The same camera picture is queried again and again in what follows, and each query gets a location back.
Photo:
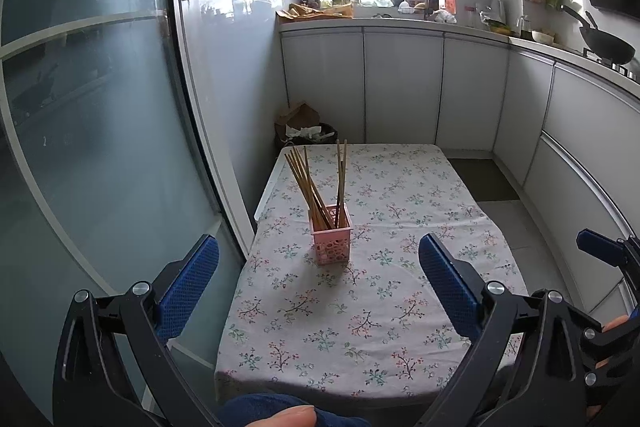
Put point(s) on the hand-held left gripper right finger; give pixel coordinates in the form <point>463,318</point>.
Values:
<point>447,287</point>

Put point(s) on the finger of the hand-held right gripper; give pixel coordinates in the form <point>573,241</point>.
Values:
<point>597,246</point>
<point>618,343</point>

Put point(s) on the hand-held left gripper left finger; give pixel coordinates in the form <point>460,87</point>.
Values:
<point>192,287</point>

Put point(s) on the pink plastic chopstick basket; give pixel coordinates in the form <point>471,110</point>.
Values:
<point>330,247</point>

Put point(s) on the black chopstick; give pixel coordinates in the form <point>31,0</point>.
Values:
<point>344,192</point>
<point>339,192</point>

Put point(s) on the bundle of bamboo chopsticks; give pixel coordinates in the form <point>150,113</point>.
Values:
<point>307,192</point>

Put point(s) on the person's right hand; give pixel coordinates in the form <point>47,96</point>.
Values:
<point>616,325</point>

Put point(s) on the person's left hand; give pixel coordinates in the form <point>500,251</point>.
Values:
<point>287,417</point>

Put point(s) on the floral tablecloth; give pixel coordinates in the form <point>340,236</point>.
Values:
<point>400,207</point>

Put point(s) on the white table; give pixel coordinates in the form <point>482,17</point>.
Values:
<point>264,202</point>

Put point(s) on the blue clothing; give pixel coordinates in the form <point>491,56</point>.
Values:
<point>250,407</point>

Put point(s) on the gas stove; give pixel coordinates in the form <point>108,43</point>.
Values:
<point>620,68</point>

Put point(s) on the frosted glass sliding door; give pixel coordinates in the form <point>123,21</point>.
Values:
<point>100,132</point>

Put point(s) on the white crumpled paper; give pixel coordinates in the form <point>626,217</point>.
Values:
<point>305,133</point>

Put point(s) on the black trash bin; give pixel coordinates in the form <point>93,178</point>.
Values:
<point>327,132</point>

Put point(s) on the black wok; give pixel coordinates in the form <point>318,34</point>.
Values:
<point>607,44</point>

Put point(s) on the white kitchen cabinets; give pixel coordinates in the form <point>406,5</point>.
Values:
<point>400,87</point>

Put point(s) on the metal bowl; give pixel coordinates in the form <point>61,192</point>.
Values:
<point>542,37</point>

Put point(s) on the white electric kettle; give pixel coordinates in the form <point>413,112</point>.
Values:
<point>497,9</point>

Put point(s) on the brown cardboard sheets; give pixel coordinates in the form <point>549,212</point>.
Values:
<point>310,12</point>

